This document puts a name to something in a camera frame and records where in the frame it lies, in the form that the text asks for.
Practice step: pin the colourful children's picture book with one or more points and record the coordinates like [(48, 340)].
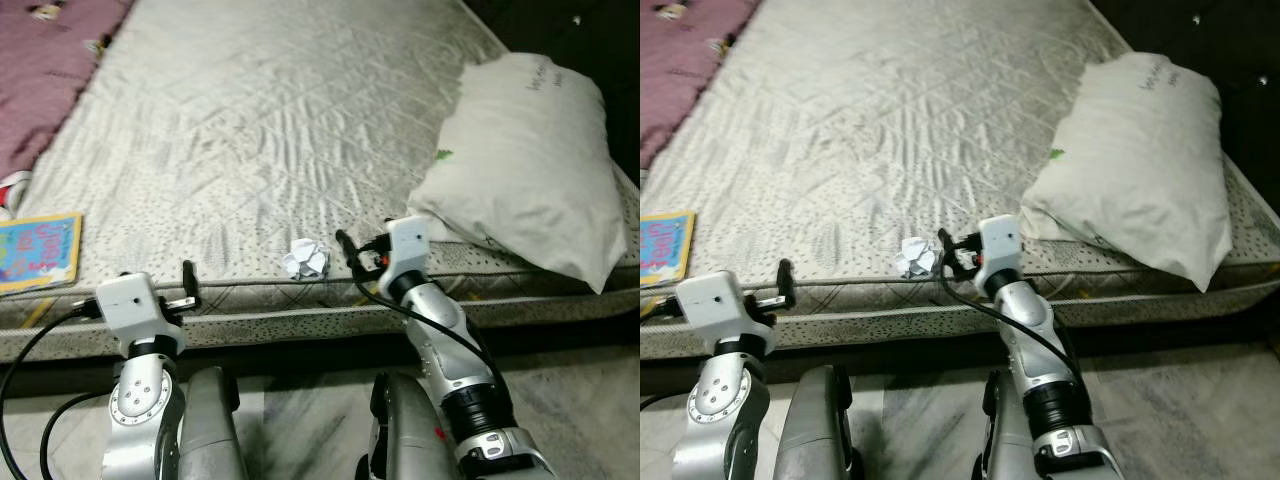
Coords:
[(665, 248), (40, 250)]

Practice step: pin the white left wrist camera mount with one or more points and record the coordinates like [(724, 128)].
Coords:
[(715, 305), (128, 305)]

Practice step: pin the grey left robot leg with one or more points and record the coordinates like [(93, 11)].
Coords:
[(210, 430), (820, 430)]

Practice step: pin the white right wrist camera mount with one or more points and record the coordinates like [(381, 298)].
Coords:
[(410, 245), (1000, 245)]

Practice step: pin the red white snack packet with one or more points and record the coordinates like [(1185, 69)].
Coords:
[(12, 190)]

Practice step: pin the grey right robot leg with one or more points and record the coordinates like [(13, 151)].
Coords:
[(1005, 430), (405, 430)]

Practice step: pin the grey quilted mattress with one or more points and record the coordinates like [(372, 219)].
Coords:
[(900, 130), (250, 130)]

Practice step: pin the white pillow with green print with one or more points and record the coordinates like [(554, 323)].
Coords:
[(530, 170), (1140, 170)]

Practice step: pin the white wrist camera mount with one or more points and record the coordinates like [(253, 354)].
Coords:
[(128, 305), (1000, 245), (410, 245), (715, 305)]

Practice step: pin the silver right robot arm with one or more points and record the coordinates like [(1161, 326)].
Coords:
[(1035, 330), (440, 330)]

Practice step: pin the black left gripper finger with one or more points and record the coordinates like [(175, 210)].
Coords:
[(788, 282), (191, 282)]

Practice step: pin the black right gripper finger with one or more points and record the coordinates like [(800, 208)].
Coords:
[(947, 252), (348, 252)]

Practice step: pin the grey robot leg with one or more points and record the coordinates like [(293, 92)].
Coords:
[(210, 430), (1005, 430), (405, 430), (820, 430)]

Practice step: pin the pink cartoon print blanket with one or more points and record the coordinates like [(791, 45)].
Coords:
[(680, 70), (40, 80)]

